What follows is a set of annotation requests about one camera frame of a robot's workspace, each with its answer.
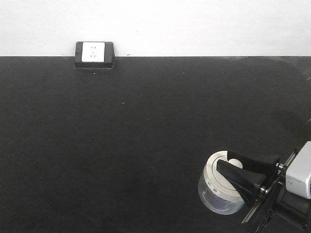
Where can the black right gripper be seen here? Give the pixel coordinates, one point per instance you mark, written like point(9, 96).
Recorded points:
point(274, 201)

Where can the glass jar with white lid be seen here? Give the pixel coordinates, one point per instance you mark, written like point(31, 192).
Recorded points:
point(215, 191)

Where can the black desktop power socket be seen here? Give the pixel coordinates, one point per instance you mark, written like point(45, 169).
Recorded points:
point(94, 55)

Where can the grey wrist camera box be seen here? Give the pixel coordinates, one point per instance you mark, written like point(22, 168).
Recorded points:
point(298, 174)

